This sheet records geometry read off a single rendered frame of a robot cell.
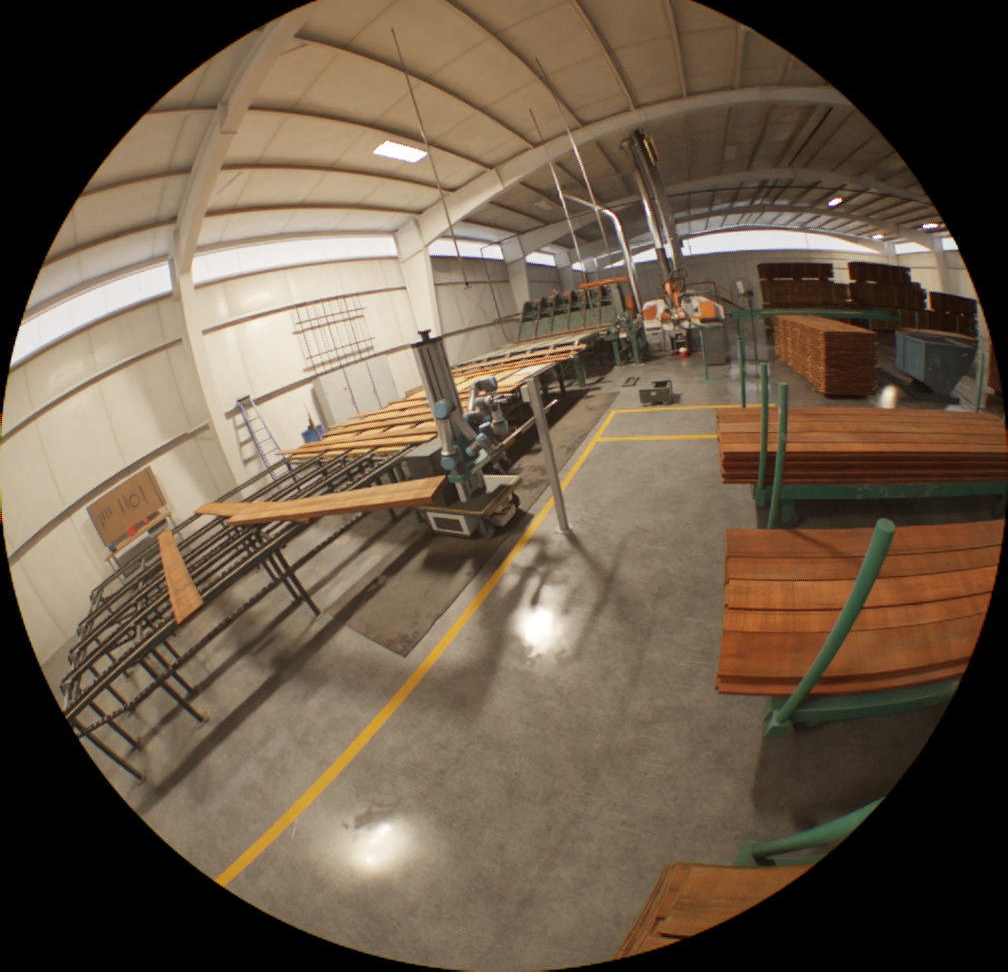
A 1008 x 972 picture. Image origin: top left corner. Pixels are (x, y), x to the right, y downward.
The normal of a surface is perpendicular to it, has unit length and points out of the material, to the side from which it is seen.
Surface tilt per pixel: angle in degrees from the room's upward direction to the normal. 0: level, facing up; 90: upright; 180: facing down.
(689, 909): 0
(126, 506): 90
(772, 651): 0
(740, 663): 0
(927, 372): 90
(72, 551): 88
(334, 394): 90
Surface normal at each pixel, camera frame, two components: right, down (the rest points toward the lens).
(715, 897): -0.25, -0.89
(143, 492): 0.84, 0.00
